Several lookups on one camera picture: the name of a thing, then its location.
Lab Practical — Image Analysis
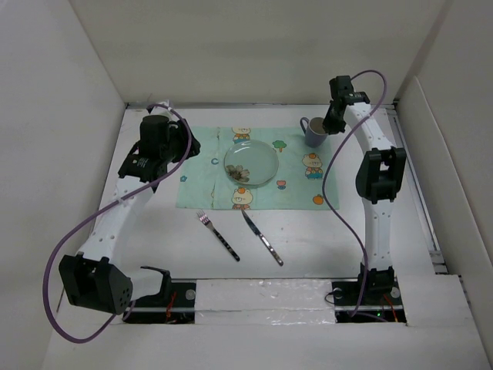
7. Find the purple mug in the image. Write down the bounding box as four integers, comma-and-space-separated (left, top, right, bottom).
300, 117, 328, 148

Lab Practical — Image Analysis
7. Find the pale green glass plate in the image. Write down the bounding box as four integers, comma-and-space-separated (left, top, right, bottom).
223, 140, 280, 187

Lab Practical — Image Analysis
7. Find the green cartoon print cloth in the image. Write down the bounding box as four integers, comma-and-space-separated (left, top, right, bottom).
176, 127, 339, 210

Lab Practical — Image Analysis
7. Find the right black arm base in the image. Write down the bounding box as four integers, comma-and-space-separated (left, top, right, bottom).
324, 265, 407, 323

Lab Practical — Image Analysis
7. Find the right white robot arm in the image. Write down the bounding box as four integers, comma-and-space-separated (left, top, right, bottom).
323, 76, 407, 304

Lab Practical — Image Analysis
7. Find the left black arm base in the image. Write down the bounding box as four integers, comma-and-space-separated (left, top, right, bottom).
122, 269, 196, 325

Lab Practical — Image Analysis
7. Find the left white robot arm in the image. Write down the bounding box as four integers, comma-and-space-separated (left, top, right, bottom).
59, 115, 200, 315

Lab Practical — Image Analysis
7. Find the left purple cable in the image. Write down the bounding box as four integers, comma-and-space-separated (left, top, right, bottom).
45, 103, 193, 343

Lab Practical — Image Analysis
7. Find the purple cable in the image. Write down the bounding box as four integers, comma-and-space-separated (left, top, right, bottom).
321, 69, 388, 319
45, 103, 193, 343

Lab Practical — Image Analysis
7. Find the silver fork dark handle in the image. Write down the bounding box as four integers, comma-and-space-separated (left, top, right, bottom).
197, 210, 240, 262

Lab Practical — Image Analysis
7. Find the silver knife dark handle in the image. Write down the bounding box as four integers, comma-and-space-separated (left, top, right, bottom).
242, 210, 284, 266

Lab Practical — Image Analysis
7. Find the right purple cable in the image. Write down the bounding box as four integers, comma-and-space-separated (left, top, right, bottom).
321, 69, 388, 319

